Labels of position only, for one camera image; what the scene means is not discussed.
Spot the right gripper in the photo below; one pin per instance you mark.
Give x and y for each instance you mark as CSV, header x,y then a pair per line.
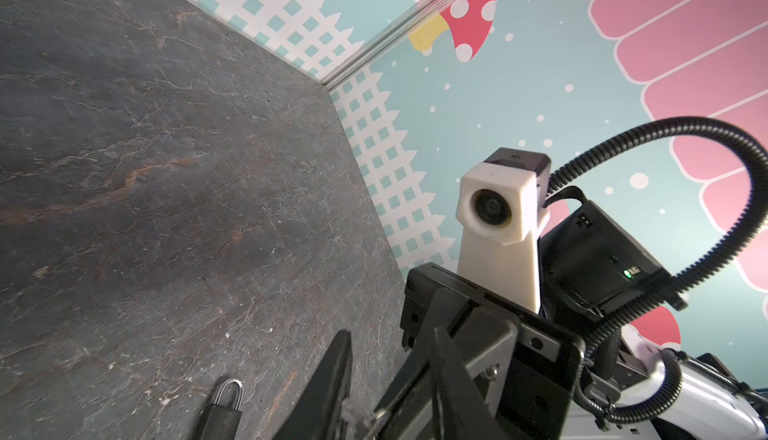
x,y
524,366

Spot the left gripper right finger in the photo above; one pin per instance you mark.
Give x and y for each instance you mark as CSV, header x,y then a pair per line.
x,y
459,412

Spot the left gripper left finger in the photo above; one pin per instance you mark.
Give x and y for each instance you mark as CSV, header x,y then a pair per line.
x,y
318,412

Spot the black padlock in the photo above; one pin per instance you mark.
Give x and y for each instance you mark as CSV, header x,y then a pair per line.
x,y
221,417

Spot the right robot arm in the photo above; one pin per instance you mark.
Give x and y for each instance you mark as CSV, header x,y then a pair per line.
x,y
631,386

